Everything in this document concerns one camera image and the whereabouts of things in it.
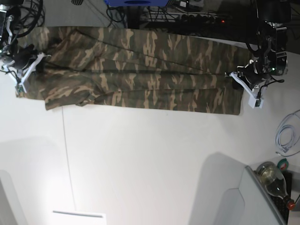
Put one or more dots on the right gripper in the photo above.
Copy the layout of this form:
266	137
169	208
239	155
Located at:
22	57

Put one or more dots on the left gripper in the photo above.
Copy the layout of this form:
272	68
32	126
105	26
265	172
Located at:
249	75

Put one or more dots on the camouflage t-shirt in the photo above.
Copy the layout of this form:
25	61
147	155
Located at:
135	68

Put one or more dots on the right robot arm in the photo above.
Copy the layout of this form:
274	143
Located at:
17	19

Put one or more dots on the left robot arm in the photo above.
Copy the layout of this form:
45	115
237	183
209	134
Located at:
267	41

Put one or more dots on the black power strip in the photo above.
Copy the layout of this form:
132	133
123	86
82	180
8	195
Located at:
205	18

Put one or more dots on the green tape roll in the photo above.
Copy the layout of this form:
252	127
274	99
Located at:
283	164

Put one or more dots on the clear glass bottle red cap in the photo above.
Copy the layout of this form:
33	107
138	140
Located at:
274	183

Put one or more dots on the grey equipment box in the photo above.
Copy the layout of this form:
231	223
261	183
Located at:
259	209

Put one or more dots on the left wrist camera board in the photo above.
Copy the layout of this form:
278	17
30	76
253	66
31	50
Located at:
255	103

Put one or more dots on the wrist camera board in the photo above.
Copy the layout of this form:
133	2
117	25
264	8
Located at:
20	88
255	103

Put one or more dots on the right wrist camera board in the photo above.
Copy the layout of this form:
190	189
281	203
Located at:
20	88

